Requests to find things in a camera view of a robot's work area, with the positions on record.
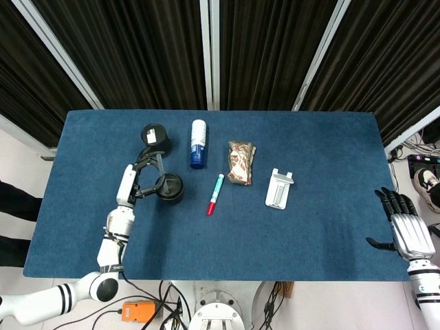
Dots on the black lidded cup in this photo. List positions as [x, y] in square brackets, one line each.
[172, 189]

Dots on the white plastic phone stand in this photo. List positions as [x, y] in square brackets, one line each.
[279, 188]

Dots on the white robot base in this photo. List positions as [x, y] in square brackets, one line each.
[216, 309]

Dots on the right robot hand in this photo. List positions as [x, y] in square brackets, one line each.
[405, 230]

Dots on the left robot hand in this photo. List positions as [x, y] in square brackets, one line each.
[135, 180]

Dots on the black cylindrical can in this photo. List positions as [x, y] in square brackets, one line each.
[156, 140]

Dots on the crumpled red patterned snack bag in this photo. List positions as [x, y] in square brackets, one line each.
[241, 163]

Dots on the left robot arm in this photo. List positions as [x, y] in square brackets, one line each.
[103, 254]

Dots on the white and black sneaker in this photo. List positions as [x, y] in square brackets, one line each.
[426, 185]

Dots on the blue and white spray bottle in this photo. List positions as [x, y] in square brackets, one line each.
[198, 144]

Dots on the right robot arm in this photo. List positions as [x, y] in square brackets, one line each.
[424, 292]

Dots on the blue table cloth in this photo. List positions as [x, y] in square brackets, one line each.
[309, 240]

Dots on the red and green marker pen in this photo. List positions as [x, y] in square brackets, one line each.
[215, 194]

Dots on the orange box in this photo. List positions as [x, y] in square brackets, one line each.
[138, 311]

